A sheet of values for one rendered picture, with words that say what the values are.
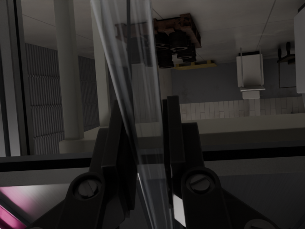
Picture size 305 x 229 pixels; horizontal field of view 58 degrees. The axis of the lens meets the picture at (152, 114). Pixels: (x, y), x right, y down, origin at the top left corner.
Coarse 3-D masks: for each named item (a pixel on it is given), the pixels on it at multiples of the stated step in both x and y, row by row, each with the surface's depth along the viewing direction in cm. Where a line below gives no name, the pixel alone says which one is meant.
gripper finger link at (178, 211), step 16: (176, 96) 12; (176, 112) 11; (176, 128) 10; (192, 128) 11; (176, 144) 10; (192, 144) 11; (176, 160) 9; (192, 160) 10; (176, 176) 9; (176, 192) 9; (224, 192) 9; (176, 208) 9; (240, 208) 8; (240, 224) 8; (256, 224) 8; (272, 224) 8
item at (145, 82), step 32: (96, 0) 6; (128, 0) 6; (128, 32) 7; (128, 64) 8; (128, 96) 9; (160, 96) 9; (128, 128) 10; (160, 128) 10; (160, 160) 12; (160, 192) 14; (160, 224) 17
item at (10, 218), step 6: (0, 210) 18; (0, 216) 18; (6, 216) 18; (12, 216) 19; (0, 222) 18; (6, 222) 18; (12, 222) 19; (18, 222) 20; (0, 228) 18; (6, 228) 18; (12, 228) 19; (18, 228) 20; (24, 228) 20
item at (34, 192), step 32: (0, 160) 22; (32, 160) 22; (64, 160) 22; (224, 160) 16; (256, 160) 15; (288, 160) 15; (0, 192) 16; (32, 192) 16; (64, 192) 16; (256, 192) 17; (288, 192) 17; (128, 224) 21; (288, 224) 21
